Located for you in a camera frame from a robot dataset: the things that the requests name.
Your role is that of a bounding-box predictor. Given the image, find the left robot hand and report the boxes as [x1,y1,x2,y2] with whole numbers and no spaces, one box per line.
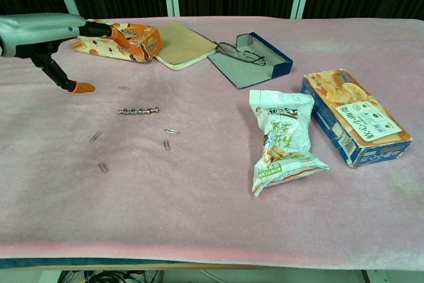
[0,13,133,94]

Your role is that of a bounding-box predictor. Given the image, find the metal magnetic ball chain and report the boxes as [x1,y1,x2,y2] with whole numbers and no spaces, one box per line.
[118,106,161,116]

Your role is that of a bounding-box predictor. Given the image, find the orange biscuit box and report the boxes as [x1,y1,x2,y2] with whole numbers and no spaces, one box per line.
[70,19,164,64]

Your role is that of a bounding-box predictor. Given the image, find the brown spiral notebook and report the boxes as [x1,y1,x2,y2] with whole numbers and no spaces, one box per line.
[154,21,218,72]

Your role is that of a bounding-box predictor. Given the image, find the thin black eyeglasses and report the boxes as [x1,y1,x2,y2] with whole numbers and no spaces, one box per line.
[214,41,267,66]

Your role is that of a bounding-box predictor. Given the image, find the blue open glasses case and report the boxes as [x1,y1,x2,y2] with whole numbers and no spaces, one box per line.
[207,32,294,90]

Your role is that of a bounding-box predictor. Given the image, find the pink table cloth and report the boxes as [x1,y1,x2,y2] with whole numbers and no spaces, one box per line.
[0,16,424,262]

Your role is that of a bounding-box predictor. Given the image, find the white snack bag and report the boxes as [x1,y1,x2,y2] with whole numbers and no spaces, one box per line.
[248,89,331,199]

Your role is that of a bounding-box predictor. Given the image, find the blue orange chip box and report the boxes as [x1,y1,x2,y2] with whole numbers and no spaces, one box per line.
[299,68,413,169]

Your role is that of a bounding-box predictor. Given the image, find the black floor cables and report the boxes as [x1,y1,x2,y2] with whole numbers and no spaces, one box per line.
[59,269,160,283]

